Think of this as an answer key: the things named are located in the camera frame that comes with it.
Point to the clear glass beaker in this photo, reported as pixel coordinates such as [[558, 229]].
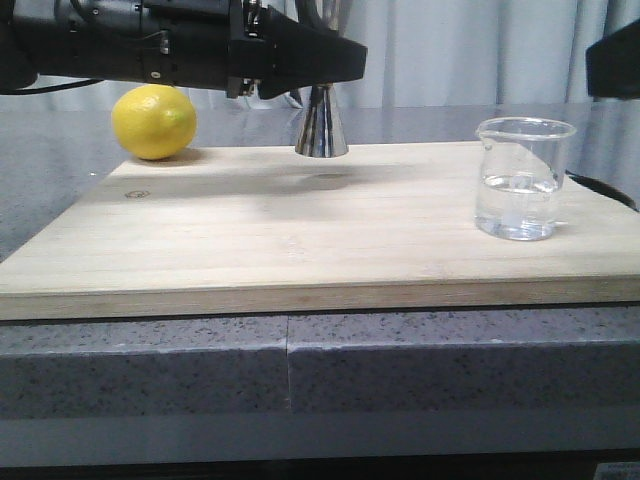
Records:
[[521, 176]]

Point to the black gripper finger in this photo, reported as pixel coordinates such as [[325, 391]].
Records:
[[612, 64]]

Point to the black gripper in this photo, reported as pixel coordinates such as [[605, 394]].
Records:
[[232, 46]]

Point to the label at bottom corner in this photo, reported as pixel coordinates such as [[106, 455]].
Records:
[[629, 470]]

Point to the yellow lemon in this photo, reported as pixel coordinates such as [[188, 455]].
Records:
[[153, 121]]

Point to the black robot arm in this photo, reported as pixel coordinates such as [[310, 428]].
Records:
[[94, 40]]

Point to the silver double-cone jigger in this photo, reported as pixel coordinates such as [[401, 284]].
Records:
[[321, 134]]

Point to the light wooden cutting board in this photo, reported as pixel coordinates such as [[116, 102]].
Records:
[[261, 229]]

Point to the black object behind board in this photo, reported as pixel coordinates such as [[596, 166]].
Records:
[[604, 189]]

